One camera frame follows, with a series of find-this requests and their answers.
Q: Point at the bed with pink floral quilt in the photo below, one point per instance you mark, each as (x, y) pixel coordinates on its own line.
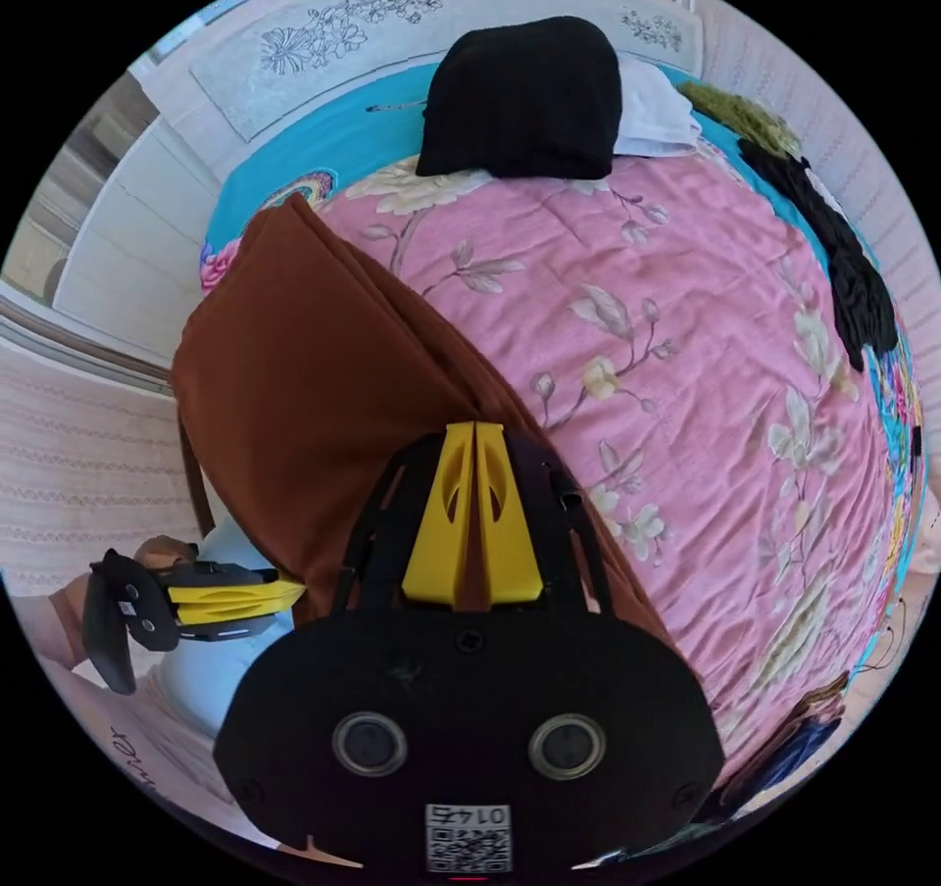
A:
(662, 386)

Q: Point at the person's left forearm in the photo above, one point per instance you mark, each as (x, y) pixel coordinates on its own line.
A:
(66, 625)

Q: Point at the person's left hand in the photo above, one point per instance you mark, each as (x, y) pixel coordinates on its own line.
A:
(165, 551)

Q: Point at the brown long pants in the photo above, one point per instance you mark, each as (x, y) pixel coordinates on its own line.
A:
(323, 386)

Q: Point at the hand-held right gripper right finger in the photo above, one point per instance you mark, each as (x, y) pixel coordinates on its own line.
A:
(507, 555)

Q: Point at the person's body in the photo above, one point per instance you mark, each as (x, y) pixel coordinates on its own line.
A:
(198, 680)

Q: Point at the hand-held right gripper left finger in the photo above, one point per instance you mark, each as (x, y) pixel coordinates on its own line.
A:
(430, 555)

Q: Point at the white floral headboard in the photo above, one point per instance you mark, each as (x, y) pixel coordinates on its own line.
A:
(309, 55)

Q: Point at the black folded garment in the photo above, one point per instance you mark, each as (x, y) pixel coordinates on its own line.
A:
(525, 96)

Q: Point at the dark pile of clothes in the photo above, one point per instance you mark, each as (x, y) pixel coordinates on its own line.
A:
(794, 746)

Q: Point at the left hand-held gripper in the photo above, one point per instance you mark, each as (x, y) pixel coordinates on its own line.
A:
(151, 607)

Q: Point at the white cloth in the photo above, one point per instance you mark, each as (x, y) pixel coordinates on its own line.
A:
(654, 114)

